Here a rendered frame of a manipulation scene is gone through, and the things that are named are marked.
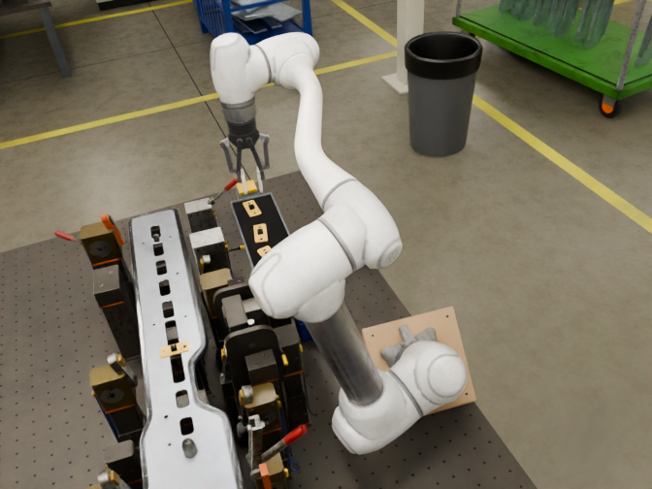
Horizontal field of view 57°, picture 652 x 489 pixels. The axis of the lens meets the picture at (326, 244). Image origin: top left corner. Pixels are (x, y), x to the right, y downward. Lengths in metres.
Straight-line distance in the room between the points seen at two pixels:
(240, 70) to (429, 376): 0.90
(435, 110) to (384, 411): 2.86
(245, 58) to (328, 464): 1.13
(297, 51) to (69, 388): 1.33
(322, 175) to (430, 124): 2.97
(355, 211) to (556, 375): 1.95
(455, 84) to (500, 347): 1.80
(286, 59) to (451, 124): 2.77
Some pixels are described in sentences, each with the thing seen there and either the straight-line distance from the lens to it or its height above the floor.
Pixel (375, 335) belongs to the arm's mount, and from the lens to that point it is 1.86.
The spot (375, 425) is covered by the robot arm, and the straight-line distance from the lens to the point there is 1.61.
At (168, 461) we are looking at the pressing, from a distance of 1.58.
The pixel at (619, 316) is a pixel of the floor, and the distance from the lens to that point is 3.36.
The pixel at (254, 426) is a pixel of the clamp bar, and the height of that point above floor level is 1.20.
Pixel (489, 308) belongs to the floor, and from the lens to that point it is 3.24.
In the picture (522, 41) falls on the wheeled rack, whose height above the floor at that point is 0.29.
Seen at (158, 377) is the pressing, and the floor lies 1.00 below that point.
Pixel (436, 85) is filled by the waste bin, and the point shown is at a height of 0.55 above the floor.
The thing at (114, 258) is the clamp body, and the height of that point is 0.95.
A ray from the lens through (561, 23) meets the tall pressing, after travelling 5.58.
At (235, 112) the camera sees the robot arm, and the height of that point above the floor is 1.59.
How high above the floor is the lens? 2.29
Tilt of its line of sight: 40 degrees down
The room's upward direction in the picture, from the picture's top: 5 degrees counter-clockwise
